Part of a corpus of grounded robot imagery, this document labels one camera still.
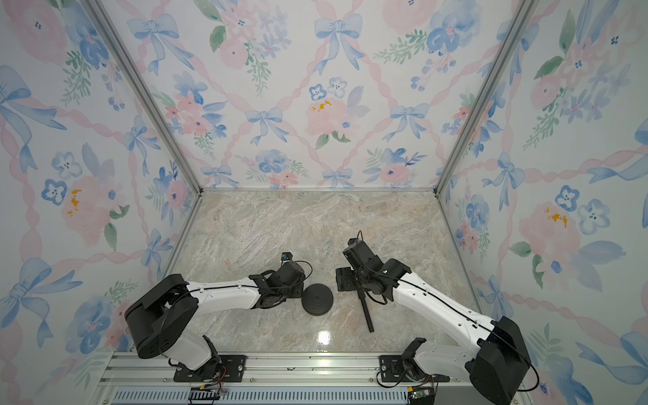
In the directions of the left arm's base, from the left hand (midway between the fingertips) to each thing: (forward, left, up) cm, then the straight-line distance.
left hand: (301, 282), depth 90 cm
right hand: (-3, -16, +10) cm, 19 cm away
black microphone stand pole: (-4, -21, 0) cm, 21 cm away
